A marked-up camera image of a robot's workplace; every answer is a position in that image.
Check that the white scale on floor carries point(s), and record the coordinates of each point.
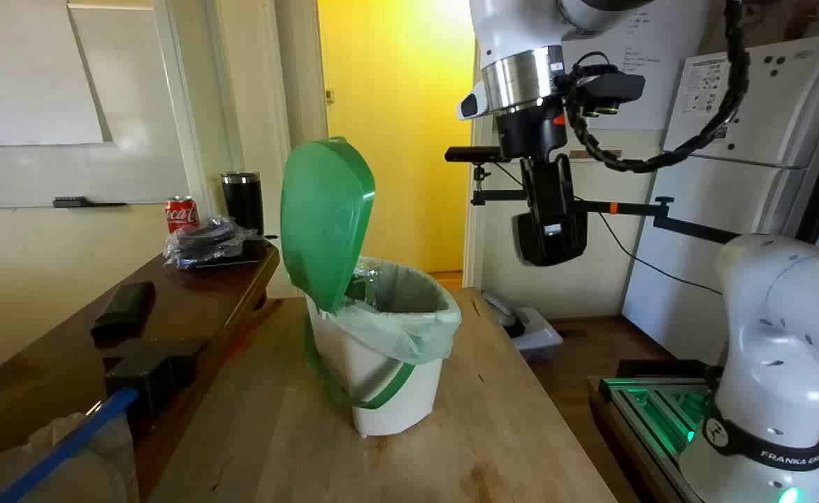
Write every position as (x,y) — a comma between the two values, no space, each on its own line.
(523,325)

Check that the green bin lid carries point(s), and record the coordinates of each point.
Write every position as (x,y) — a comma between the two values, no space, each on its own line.
(325,209)

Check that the white refrigerator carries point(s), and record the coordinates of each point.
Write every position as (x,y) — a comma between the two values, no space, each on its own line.
(761,174)

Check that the black tumbler cup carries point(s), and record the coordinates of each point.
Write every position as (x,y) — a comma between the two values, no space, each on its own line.
(241,195)

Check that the red soda can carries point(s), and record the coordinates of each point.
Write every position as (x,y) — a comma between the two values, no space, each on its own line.
(181,213)

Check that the black clamp block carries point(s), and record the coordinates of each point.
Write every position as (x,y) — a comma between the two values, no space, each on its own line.
(155,375)

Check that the white whiteboard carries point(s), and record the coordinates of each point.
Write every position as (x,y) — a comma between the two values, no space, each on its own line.
(87,104)

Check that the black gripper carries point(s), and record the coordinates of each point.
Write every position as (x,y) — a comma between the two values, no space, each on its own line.
(555,226)

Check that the robot base controller green light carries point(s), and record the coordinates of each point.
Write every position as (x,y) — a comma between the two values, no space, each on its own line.
(668,420)

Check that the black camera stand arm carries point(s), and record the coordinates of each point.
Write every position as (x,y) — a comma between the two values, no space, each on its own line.
(654,212)

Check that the green bin liner bag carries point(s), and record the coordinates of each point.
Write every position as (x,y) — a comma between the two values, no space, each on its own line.
(396,311)

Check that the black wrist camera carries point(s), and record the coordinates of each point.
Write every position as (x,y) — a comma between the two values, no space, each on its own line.
(601,89)

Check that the crumpled plastic bag pile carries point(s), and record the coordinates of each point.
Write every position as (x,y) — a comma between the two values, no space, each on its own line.
(213,244)

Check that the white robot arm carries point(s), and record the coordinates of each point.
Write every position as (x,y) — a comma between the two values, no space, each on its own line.
(769,382)

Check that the black marker on tray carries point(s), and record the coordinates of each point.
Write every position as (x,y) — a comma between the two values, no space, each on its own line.
(81,202)

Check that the white compost bin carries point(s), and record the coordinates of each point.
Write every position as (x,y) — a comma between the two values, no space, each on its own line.
(380,396)

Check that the dark wooden dresser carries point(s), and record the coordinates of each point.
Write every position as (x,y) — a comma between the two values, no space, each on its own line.
(196,311)

